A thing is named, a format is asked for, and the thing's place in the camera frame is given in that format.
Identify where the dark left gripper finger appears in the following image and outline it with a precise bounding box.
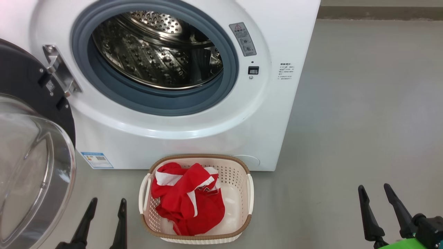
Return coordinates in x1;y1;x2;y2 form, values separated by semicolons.
110;198;127;249
71;197;98;249

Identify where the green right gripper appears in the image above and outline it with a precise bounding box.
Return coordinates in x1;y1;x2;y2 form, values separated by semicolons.
358;183;428;249

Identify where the red and white garment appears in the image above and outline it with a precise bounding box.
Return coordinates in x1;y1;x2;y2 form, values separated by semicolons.
151;162;226;236

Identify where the black round glass washer door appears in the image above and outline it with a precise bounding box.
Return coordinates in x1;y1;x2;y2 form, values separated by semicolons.
0;38;76;249

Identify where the white front-load washing machine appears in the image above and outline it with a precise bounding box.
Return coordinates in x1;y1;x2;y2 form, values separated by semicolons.
0;0;321;172

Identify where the cream basket with brown rim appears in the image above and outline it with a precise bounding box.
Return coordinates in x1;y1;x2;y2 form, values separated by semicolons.
138;154;254;245

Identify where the metal door hinge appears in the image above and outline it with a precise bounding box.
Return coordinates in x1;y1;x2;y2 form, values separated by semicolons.
43;44;83;98

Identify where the perforated steel washer drum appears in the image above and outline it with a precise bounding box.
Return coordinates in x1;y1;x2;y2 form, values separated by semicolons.
92;10;224;90

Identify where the blue energy label sticker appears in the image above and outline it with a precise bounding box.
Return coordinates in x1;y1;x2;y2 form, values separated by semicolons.
81;151;114;169

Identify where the round white filter cover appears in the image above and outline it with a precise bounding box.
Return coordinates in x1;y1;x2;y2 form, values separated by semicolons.
233;155;261;167

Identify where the grey warning sticker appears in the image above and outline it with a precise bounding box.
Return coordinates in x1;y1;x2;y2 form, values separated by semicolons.
229;22;257;57

